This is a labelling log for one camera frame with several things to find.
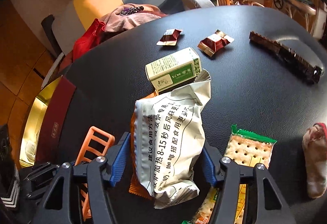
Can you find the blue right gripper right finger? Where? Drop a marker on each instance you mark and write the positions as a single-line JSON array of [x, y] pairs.
[[211, 166]]

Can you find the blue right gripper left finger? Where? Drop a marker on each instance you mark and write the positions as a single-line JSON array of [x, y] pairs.
[[117, 157]]

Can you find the orange plastic rack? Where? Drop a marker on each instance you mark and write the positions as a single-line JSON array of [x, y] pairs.
[[96, 143]]

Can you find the cracker pack green wrapper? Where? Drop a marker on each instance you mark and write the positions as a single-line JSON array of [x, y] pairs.
[[248, 148]]

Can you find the white orange snack bag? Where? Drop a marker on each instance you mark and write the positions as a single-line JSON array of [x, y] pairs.
[[167, 137]]

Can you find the green white small box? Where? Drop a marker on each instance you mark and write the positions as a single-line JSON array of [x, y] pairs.
[[173, 69]]

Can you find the red chocolate candy packet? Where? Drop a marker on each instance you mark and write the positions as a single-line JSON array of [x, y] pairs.
[[214, 42]]

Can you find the brown toy brick train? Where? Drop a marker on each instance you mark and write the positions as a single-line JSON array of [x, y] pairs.
[[296, 63]]

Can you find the red gold storage box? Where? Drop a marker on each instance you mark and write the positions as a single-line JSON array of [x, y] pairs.
[[45, 122]]

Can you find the red cloth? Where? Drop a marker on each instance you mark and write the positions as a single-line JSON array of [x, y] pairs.
[[91, 38]]

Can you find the pink cloth on chair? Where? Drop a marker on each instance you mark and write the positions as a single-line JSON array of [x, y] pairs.
[[115, 23]]

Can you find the purple beads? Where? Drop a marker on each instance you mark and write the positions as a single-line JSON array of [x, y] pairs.
[[131, 10]]

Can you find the folding chair with clothes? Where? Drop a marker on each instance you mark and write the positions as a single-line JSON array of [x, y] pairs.
[[305, 8]]

